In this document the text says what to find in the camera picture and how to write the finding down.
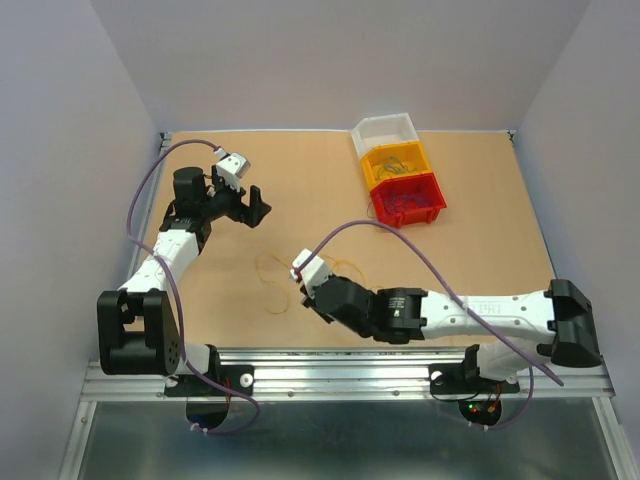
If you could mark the yellow plastic bin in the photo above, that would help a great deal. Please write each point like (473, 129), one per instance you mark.
(392, 161)

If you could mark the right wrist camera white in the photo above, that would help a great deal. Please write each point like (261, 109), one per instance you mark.
(312, 275)

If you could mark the white plastic bin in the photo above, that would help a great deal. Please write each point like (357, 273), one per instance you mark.
(383, 130)

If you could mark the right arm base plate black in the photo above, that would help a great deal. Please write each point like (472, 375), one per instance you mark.
(455, 379)

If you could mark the red plastic bin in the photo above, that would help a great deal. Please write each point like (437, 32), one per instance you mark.
(403, 201)

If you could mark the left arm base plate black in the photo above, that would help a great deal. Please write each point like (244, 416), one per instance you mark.
(239, 378)

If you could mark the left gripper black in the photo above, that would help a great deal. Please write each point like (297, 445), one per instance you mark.
(251, 214)

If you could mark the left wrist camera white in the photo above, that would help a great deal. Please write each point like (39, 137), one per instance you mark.
(230, 168)

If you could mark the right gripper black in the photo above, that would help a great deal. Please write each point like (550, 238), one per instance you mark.
(308, 299)

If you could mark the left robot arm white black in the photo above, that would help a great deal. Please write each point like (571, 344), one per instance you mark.
(140, 331)

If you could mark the aluminium frame rail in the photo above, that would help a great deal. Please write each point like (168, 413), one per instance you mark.
(338, 374)

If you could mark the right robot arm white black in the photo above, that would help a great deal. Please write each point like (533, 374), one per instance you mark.
(551, 326)

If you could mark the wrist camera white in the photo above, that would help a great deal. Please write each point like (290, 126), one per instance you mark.
(312, 275)
(230, 168)

